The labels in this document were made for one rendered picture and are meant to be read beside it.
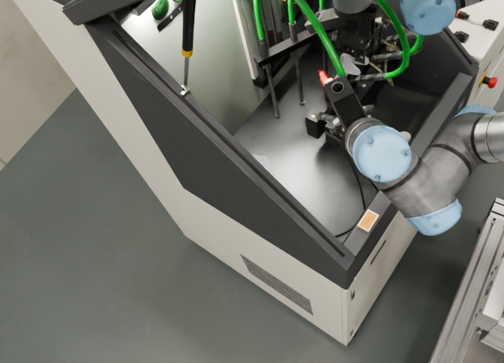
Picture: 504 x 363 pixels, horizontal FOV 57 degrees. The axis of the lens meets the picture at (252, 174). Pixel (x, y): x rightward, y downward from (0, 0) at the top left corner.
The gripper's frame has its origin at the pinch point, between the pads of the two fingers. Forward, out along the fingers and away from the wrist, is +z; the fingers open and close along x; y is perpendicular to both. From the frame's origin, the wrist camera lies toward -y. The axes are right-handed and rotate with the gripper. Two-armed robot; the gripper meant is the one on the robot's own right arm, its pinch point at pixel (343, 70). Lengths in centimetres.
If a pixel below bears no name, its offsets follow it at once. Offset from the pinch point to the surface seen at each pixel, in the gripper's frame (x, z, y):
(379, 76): 7.4, 6.5, 5.7
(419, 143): 4.3, 21.2, 19.7
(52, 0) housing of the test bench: -35, -31, -44
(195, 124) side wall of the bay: -34.8, -10.8, -13.1
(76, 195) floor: -49, 116, -134
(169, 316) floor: -67, 116, -48
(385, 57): 15.4, 8.5, 3.0
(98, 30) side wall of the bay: -35, -28, -32
